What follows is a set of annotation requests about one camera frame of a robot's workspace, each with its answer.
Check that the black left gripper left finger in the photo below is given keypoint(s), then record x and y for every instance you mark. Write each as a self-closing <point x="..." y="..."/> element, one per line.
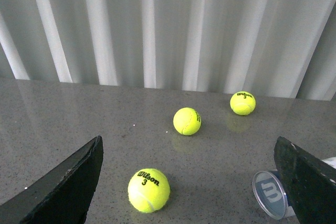
<point x="64" y="194"/>

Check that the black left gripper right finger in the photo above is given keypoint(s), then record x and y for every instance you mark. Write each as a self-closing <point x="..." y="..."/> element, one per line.
<point x="308" y="181"/>

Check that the Wilson tennis ball can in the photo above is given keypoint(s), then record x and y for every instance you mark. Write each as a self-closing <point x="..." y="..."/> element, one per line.
<point x="271" y="194"/>

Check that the near yellow tennis ball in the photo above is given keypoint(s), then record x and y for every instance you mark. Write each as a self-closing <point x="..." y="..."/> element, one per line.
<point x="148" y="190"/>

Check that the yellow tennis ball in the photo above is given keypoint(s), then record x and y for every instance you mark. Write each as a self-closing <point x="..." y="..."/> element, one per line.
<point x="243" y="103"/>
<point x="187" y="121"/>
<point x="148" y="190"/>

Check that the far yellow tennis ball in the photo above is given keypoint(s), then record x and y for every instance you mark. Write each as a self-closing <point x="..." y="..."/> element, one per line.
<point x="243" y="103"/>

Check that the middle yellow tennis ball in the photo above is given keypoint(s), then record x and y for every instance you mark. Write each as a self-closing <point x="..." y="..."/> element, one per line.
<point x="187" y="121"/>

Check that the white pleated curtain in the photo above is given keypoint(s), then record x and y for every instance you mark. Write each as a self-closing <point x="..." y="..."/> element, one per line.
<point x="279" y="48"/>

